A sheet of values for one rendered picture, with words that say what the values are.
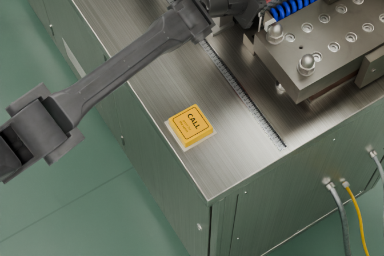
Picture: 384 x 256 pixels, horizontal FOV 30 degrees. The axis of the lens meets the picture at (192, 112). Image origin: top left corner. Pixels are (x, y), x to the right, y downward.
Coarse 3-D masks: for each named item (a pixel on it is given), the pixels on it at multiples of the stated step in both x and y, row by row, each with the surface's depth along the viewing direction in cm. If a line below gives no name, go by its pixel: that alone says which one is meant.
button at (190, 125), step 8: (184, 112) 152; (192, 112) 152; (200, 112) 152; (176, 120) 152; (184, 120) 152; (192, 120) 152; (200, 120) 152; (176, 128) 151; (184, 128) 151; (192, 128) 151; (200, 128) 151; (208, 128) 151; (184, 136) 150; (192, 136) 150; (200, 136) 150; (184, 144) 150
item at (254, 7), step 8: (232, 0) 137; (240, 0) 139; (248, 0) 140; (256, 0) 139; (232, 8) 138; (240, 8) 140; (248, 8) 141; (256, 8) 139; (224, 16) 140; (240, 16) 143; (248, 16) 141; (240, 24) 143; (248, 24) 142
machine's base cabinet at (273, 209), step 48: (48, 0) 221; (96, 48) 188; (144, 144) 195; (336, 144) 167; (192, 192) 169; (240, 192) 153; (288, 192) 177; (192, 240) 203; (240, 240) 188; (288, 240) 222
